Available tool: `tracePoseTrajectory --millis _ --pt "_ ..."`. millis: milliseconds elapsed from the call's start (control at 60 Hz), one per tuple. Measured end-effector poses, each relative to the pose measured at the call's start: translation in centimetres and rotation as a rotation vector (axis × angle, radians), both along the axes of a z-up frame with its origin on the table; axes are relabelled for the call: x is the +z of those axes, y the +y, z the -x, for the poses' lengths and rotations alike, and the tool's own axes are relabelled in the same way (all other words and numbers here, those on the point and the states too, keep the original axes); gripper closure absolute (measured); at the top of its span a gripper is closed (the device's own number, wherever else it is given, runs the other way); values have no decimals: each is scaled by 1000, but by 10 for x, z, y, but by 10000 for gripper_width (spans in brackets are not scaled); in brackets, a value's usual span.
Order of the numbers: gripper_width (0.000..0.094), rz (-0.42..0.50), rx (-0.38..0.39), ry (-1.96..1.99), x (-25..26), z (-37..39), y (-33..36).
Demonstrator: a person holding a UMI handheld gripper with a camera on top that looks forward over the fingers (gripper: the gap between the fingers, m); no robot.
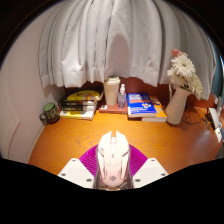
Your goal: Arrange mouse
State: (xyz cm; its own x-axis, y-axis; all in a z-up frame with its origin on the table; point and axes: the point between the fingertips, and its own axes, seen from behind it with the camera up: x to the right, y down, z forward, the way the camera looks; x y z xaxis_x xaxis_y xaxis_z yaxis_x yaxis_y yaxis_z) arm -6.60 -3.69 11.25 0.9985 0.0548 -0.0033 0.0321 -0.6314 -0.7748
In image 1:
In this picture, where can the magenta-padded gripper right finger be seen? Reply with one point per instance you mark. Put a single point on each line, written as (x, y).
(151, 170)

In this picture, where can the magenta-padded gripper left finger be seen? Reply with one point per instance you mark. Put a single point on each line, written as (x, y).
(75, 171)

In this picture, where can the pink computer mouse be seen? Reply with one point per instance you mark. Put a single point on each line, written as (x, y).
(113, 156)

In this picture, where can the yellow and white book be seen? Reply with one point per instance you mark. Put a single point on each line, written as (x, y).
(76, 114)

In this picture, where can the orange book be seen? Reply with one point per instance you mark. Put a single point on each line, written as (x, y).
(160, 113)

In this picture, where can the dark mug with green inside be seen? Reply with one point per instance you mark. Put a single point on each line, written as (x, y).
(50, 113)

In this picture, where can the dark book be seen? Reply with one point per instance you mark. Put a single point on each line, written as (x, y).
(78, 103)
(78, 108)

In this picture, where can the white vase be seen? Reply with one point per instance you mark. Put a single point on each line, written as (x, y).
(176, 108)

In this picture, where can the blue book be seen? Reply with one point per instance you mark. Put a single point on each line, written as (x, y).
(140, 104)

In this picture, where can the red-brown book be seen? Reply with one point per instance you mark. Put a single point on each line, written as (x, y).
(111, 109)

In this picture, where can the white power adapter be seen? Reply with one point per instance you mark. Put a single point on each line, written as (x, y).
(218, 135)

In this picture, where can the yellow and black book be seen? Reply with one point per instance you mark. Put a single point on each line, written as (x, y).
(83, 96)

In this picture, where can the clear pump bottle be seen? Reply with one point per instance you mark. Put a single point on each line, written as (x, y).
(122, 98)

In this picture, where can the grey flat device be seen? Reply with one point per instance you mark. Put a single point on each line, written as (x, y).
(213, 118)

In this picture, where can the cream tumbler with lid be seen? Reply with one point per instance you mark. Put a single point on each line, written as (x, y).
(111, 91)

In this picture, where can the white flower bouquet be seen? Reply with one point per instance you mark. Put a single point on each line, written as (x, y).
(185, 71)

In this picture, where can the white pleated curtain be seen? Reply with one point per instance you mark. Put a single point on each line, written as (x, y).
(116, 36)

